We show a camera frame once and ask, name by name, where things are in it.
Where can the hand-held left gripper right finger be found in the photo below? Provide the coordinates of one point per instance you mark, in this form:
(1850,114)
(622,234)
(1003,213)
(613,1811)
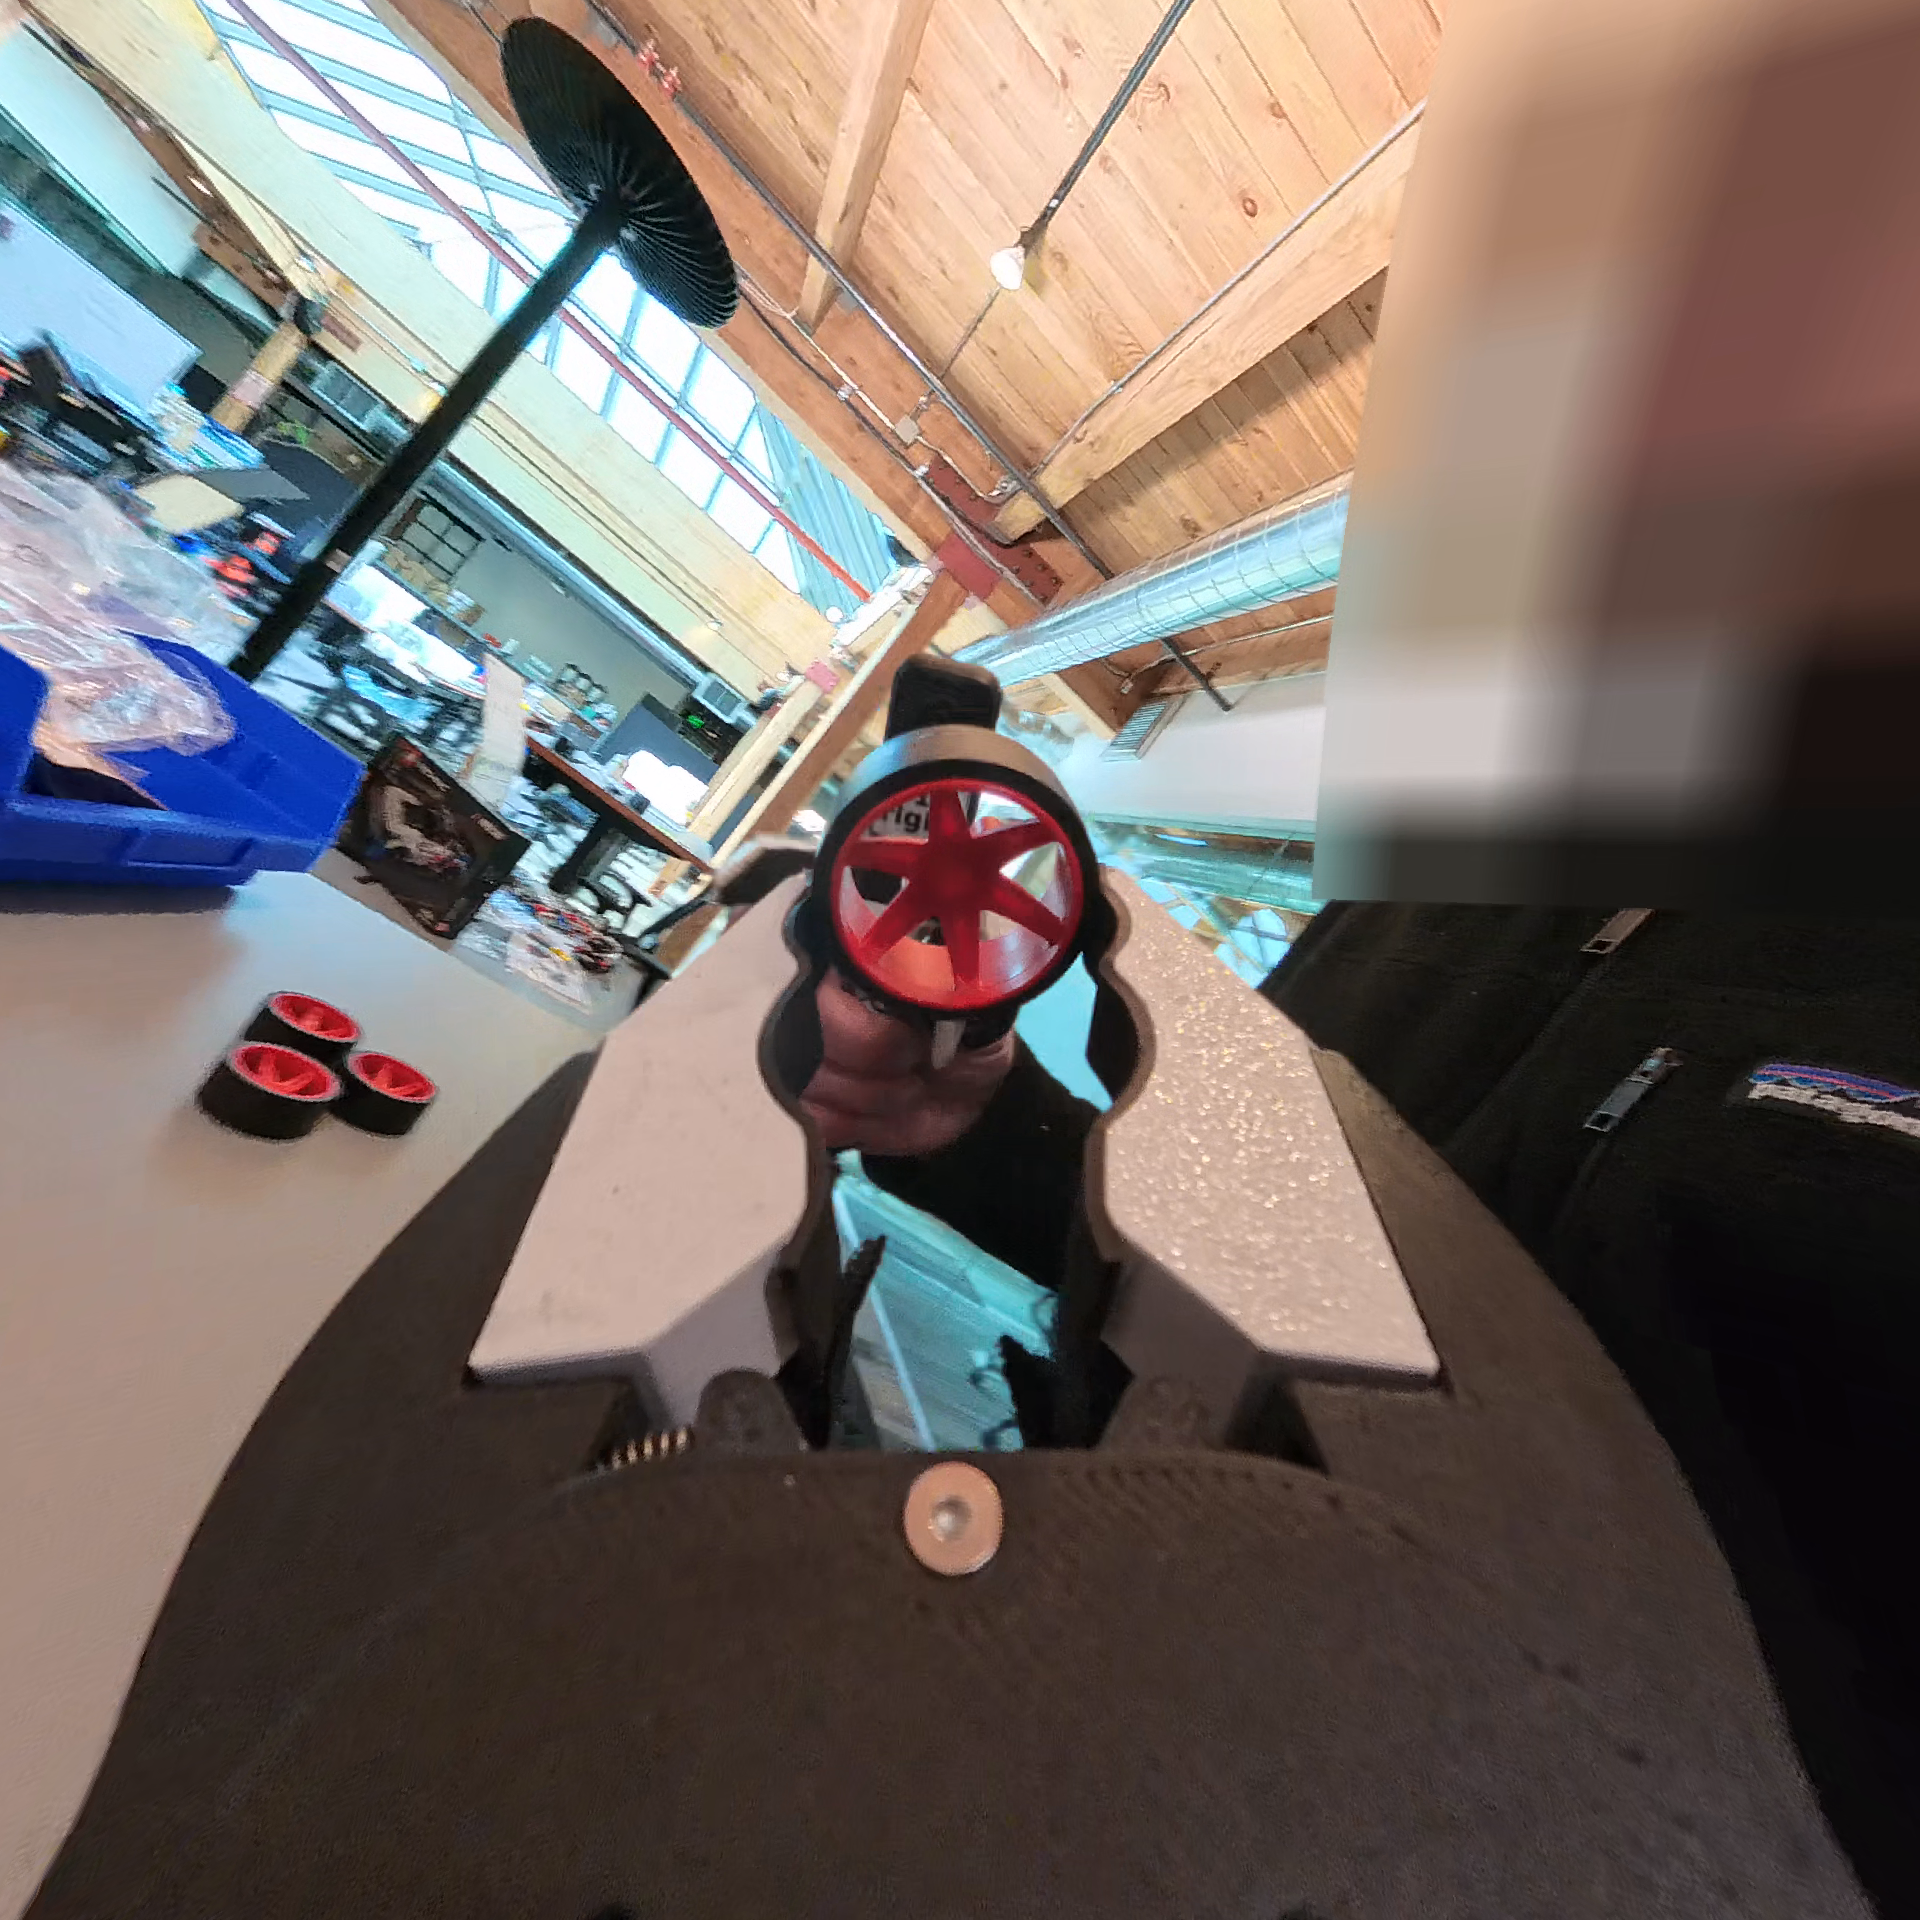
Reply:
(1276,1202)

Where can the silver ventilation duct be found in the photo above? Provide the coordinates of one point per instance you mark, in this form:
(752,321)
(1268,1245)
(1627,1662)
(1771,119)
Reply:
(1171,593)

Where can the black printed toy box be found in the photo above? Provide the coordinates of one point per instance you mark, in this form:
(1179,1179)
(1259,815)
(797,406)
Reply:
(435,841)

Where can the clear plastic bag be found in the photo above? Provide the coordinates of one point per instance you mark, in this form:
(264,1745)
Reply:
(91,601)

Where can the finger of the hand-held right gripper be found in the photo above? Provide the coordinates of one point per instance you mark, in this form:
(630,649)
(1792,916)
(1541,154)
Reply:
(758,874)

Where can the red toy wheel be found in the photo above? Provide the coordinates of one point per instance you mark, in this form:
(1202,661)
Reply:
(316,1021)
(283,1074)
(955,892)
(389,1075)

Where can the person's right hand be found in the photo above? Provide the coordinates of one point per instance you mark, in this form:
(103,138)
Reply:
(901,1079)

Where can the blue plastic bin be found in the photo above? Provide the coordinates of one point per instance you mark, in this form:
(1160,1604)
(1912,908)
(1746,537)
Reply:
(149,796)

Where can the printed leaflet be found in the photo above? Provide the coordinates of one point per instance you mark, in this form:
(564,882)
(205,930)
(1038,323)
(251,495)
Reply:
(557,939)

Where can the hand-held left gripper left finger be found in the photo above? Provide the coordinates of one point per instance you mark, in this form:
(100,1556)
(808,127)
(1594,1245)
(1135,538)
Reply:
(646,1202)

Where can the red wheel with black tyre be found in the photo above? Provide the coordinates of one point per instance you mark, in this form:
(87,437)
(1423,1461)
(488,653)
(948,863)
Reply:
(264,1037)

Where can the black metal post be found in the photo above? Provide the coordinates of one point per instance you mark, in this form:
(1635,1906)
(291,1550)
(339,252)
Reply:
(435,435)

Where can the person's right forearm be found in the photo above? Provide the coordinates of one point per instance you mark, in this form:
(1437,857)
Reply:
(1020,1172)

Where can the hanging light bulb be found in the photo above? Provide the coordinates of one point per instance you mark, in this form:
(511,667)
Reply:
(1013,268)

